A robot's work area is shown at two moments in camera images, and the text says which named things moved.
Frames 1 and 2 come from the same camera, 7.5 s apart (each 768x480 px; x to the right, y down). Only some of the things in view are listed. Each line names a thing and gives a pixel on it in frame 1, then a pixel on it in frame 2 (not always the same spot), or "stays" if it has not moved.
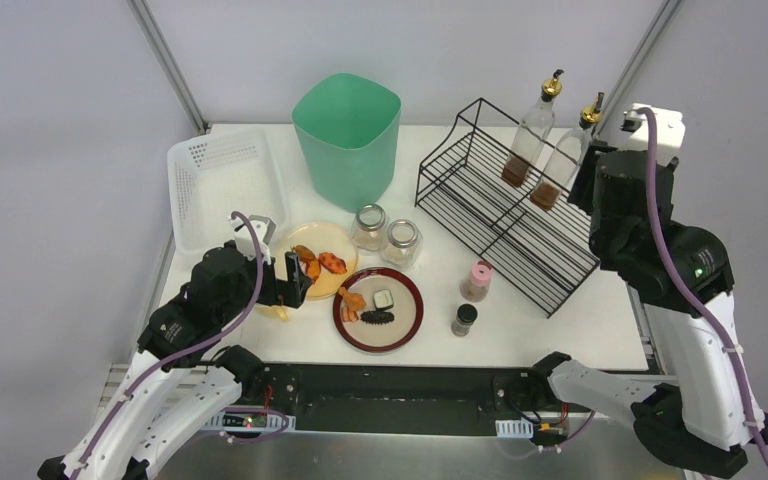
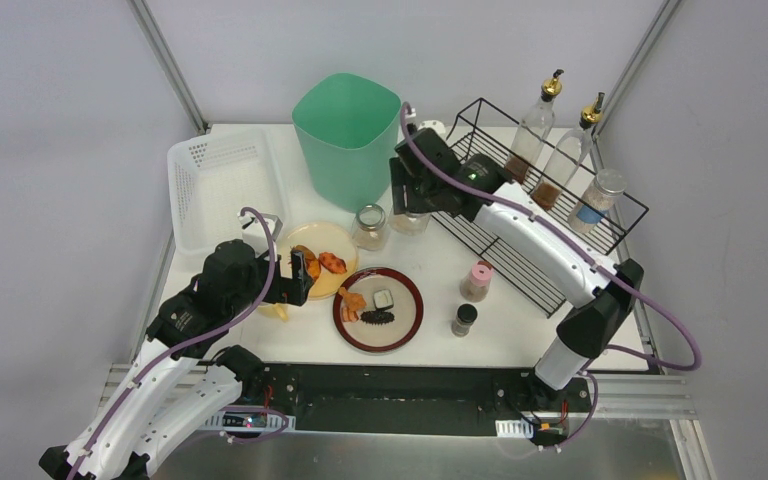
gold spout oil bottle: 532,136 stays
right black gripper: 582,183 → 408,188
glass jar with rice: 370,227 stays
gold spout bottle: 566,159 stays
